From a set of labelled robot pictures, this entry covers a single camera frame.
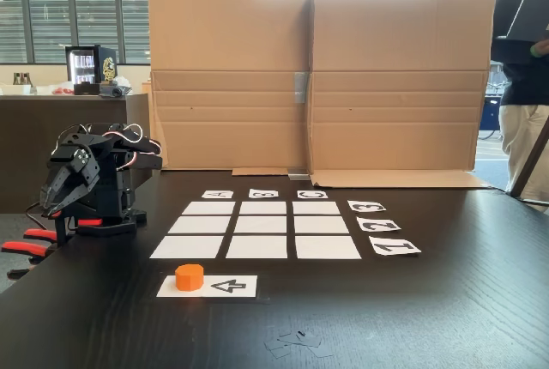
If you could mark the paper label number 1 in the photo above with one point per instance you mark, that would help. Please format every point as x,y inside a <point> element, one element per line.
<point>394,246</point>

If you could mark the brown cardboard panel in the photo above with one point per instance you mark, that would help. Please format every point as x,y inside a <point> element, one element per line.
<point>399,86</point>
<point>227,86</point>

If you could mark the paper label number 3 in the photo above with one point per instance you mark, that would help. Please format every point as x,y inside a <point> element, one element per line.
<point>366,207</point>

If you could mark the dark grey laptop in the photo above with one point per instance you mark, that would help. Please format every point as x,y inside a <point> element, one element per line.
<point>527,13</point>

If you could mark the paper label letter C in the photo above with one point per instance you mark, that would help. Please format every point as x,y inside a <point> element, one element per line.
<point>312,194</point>

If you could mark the person's left hand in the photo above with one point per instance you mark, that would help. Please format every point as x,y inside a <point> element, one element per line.
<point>541,48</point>

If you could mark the paper label number 2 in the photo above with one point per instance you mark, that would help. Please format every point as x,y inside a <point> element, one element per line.
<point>378,224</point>

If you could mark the round orange token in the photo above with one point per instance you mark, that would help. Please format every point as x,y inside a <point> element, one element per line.
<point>188,279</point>

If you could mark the brown wooden pole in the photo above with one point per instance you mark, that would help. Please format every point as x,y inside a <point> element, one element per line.
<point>529,159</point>

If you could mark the grey duct tape strip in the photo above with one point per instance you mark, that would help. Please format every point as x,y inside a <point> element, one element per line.
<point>301,88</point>
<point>298,174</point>

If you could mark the black mini fridge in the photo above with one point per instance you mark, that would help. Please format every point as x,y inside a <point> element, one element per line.
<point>90,64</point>

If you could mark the brown wooden counter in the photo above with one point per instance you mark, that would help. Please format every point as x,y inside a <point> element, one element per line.
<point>25,146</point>

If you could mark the grey crumpled item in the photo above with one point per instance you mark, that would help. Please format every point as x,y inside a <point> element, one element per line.
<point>113,91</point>

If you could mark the person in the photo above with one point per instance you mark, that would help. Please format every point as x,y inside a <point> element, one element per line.
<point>523,120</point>

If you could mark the white arrow paper sheet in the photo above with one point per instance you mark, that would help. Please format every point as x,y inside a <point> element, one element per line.
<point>231,286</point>

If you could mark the white paper grid square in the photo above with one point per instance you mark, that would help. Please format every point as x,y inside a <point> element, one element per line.
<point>186,247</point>
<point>263,208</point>
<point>260,225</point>
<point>316,208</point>
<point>199,225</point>
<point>209,208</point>
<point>256,247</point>
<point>321,225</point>
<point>328,247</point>

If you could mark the small black box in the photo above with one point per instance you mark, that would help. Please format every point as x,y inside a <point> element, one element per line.
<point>86,88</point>

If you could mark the paper label letter B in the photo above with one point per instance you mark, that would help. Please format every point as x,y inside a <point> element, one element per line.
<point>263,193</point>

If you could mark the paper label letter A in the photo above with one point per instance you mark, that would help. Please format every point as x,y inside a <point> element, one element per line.
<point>218,195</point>

